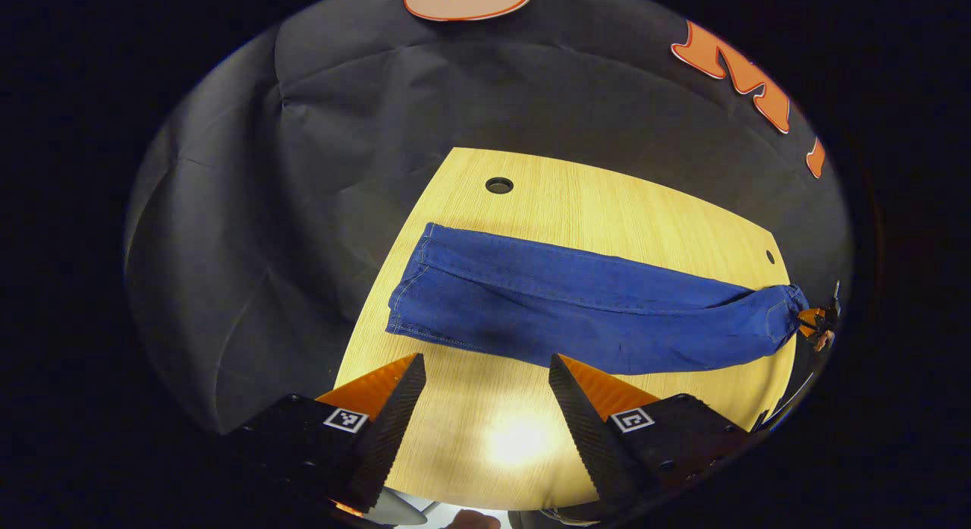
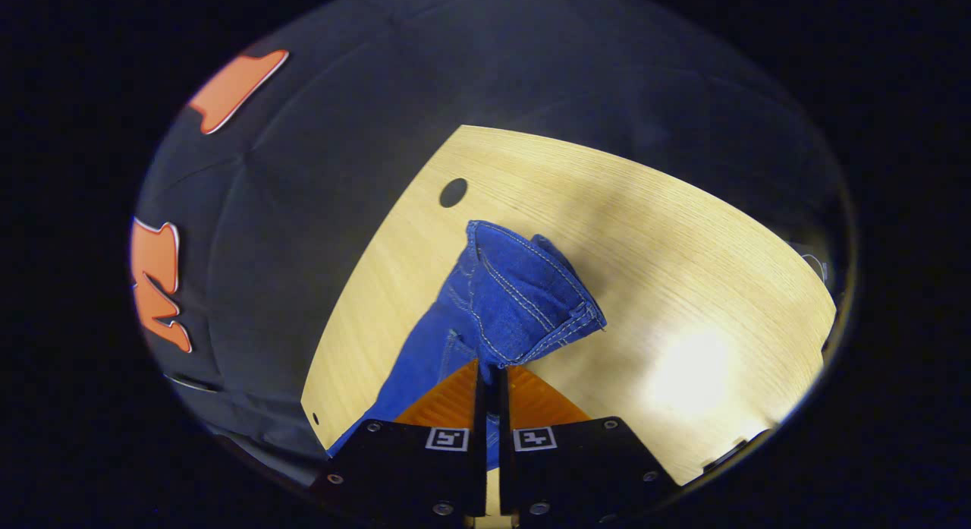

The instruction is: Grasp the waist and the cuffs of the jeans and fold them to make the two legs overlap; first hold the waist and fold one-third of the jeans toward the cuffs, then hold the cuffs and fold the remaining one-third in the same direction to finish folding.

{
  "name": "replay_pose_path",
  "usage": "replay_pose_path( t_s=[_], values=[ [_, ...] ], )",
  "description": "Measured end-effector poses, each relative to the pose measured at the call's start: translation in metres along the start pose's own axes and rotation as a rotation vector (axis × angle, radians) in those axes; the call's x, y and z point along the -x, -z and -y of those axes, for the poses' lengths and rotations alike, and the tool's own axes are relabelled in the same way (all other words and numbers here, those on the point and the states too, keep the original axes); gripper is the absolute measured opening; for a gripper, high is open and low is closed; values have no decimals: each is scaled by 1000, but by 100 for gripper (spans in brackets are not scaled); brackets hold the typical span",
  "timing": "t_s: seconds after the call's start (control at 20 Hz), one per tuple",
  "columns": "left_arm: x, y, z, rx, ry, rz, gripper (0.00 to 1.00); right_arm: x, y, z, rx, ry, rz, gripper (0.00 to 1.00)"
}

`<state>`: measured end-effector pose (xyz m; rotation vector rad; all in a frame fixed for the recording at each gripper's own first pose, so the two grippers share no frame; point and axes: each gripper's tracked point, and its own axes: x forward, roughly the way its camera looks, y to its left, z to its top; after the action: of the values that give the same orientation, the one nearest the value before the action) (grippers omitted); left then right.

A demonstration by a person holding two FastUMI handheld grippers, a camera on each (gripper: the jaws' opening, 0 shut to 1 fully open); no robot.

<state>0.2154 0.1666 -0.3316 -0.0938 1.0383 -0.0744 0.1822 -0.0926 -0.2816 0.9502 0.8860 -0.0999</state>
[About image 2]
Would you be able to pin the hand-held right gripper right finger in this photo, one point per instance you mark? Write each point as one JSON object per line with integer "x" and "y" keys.
{"x": 504, "y": 415}

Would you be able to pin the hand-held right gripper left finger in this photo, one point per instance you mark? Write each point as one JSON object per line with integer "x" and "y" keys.
{"x": 479, "y": 407}

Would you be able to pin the blue jeans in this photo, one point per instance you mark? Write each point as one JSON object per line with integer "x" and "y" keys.
{"x": 516, "y": 301}

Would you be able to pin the black backdrop cloth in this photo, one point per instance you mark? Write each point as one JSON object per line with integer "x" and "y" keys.
{"x": 318, "y": 210}

